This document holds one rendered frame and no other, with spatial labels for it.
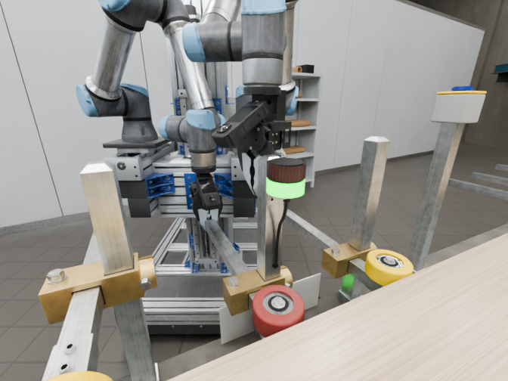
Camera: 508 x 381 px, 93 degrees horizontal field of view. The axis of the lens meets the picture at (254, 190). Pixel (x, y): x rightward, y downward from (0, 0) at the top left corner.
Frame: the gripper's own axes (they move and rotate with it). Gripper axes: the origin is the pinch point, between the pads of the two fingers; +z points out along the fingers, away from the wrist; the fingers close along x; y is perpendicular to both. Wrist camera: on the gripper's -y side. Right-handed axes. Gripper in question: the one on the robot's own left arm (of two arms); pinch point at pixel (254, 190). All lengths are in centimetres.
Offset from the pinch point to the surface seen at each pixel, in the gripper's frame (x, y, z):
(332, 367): -26.4, -13.1, 12.2
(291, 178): -14.2, -6.6, -7.1
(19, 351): 114, -56, 102
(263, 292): -12.9, -10.7, 11.5
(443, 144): -24, 43, -8
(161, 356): 60, -6, 102
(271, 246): -8.8, -4.1, 7.6
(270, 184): -11.2, -7.7, -5.7
